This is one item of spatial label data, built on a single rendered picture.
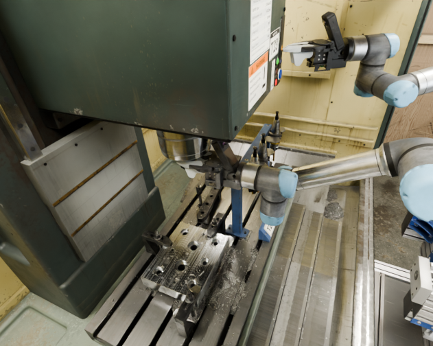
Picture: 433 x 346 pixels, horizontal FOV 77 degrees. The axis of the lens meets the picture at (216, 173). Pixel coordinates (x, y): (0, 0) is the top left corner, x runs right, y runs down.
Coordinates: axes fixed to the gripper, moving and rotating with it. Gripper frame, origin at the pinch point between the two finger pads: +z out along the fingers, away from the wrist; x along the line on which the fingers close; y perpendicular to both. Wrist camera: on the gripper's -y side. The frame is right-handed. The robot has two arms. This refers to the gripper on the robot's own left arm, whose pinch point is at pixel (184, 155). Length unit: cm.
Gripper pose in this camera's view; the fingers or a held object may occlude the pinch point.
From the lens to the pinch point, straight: 88.1
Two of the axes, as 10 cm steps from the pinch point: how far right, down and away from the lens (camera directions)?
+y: 0.4, 8.0, 6.0
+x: 4.1, -5.6, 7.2
